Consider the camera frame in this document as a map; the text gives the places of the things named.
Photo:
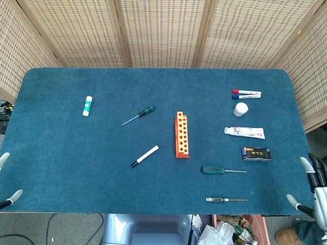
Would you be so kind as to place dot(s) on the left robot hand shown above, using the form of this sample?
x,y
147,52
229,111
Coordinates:
x,y
4,159

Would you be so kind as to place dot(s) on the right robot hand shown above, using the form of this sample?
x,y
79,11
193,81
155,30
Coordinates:
x,y
319,201

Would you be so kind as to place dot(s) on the silver metal screwdriver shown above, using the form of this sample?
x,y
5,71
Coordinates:
x,y
217,199

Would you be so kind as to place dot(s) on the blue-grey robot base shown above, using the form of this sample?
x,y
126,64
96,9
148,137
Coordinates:
x,y
150,229

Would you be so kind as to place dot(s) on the orange tool holder block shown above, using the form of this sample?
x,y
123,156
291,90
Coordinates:
x,y
183,137

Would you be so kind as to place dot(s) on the blue jeans leg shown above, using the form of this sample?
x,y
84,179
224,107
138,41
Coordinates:
x,y
307,231

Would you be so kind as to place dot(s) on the black electrical equipment pile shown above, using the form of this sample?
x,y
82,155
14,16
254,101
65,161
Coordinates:
x,y
3,120

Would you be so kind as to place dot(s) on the brown leather shoe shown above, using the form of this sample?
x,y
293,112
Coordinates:
x,y
287,236

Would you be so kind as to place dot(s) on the pink waste bin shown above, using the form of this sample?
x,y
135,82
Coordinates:
x,y
259,229

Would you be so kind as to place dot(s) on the blue carpet table mat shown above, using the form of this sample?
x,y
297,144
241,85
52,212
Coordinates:
x,y
76,166

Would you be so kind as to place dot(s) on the black purple carton box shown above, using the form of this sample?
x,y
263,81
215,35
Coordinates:
x,y
256,153

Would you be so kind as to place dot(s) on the white green glue stick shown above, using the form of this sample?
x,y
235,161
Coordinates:
x,y
87,106

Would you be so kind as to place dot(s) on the white toothpaste tube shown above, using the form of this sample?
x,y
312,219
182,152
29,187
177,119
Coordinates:
x,y
245,132

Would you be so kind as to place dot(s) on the white plastic bag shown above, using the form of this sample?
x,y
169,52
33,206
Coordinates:
x,y
215,234

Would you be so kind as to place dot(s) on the white round jar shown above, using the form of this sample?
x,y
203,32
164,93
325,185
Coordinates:
x,y
240,109

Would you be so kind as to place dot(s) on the blue cap whiteboard marker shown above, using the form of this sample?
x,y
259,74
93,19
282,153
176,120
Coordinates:
x,y
246,96

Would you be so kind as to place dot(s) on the red cap whiteboard marker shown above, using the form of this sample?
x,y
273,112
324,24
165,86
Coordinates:
x,y
246,91

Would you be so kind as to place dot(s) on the black cap whiteboard marker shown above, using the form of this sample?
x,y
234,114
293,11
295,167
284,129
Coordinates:
x,y
146,155

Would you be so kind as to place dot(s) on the green black striped screwdriver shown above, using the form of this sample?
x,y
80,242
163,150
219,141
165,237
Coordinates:
x,y
145,110

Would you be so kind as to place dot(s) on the woven bamboo folding screen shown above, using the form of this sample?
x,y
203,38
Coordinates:
x,y
163,30

